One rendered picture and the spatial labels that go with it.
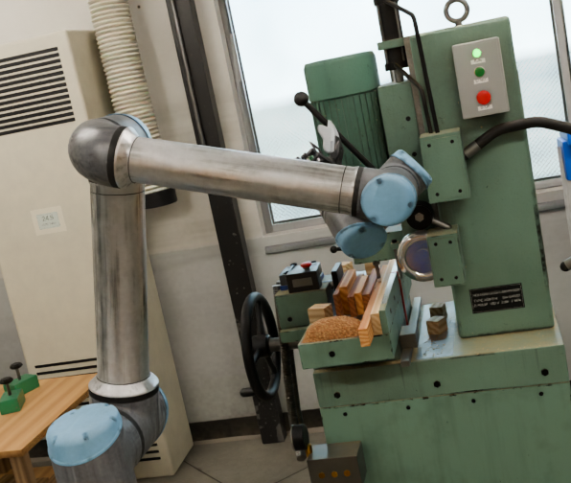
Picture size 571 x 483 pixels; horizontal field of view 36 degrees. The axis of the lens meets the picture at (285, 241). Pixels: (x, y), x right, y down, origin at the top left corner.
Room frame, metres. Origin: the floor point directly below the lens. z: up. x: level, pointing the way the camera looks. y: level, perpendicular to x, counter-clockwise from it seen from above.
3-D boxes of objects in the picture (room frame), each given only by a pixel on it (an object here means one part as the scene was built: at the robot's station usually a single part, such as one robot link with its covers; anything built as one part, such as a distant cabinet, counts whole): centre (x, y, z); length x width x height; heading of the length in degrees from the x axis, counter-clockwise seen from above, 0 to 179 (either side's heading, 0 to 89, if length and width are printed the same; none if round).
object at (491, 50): (1.93, -0.49, 1.40); 0.10 x 0.06 x 0.16; 76
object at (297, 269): (2.19, -0.02, 0.99); 0.13 x 0.11 x 0.06; 166
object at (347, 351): (2.17, -0.11, 0.87); 0.61 x 0.30 x 0.06; 166
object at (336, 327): (1.93, -0.07, 0.92); 0.14 x 0.09 x 0.04; 76
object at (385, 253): (2.14, -0.23, 1.03); 0.14 x 0.07 x 0.09; 76
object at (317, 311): (2.05, -0.05, 0.92); 0.05 x 0.04 x 0.04; 58
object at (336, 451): (1.93, -0.01, 0.58); 0.12 x 0.08 x 0.08; 76
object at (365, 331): (2.05, -0.19, 0.92); 0.54 x 0.02 x 0.04; 166
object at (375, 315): (2.14, -0.23, 0.93); 0.60 x 0.02 x 0.05; 166
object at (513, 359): (2.12, -0.33, 0.76); 0.57 x 0.45 x 0.09; 76
